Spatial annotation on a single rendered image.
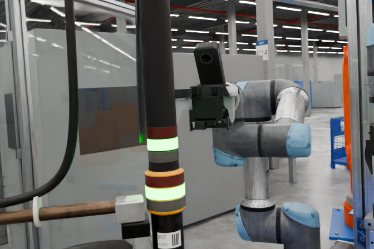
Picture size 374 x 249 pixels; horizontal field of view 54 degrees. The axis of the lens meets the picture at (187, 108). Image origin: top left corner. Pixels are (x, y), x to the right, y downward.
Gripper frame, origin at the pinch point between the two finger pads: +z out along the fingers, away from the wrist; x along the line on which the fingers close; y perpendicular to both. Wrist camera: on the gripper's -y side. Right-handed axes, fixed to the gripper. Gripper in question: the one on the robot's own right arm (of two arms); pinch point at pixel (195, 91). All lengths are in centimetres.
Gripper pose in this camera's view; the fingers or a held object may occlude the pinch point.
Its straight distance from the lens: 56.3
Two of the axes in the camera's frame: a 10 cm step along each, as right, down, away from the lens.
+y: 0.5, 10.0, 0.5
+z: -2.6, 0.6, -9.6
